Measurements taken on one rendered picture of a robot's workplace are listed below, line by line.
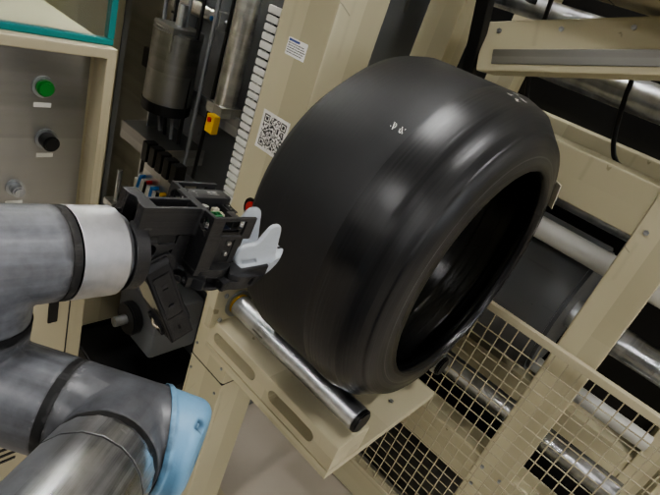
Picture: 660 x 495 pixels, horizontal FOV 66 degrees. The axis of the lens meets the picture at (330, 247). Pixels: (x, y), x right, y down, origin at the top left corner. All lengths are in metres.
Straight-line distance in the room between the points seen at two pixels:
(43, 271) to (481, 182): 0.49
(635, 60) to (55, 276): 0.97
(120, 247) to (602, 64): 0.91
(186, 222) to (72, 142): 0.71
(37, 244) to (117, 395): 0.12
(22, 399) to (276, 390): 0.59
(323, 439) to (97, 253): 0.59
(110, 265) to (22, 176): 0.74
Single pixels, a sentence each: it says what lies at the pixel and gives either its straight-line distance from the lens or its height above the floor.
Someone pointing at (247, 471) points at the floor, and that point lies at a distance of 1.91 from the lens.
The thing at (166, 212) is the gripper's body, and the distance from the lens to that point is 0.44.
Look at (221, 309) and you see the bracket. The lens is 1.01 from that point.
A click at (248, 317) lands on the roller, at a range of 0.98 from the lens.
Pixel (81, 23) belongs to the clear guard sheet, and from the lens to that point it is 1.05.
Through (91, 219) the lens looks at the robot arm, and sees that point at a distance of 0.42.
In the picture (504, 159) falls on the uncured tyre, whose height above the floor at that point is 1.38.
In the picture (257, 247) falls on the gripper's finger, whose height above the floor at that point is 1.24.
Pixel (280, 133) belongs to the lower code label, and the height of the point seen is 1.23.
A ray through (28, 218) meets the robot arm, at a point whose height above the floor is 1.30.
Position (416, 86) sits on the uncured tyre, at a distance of 0.73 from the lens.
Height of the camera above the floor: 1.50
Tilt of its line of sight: 26 degrees down
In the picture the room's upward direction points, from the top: 21 degrees clockwise
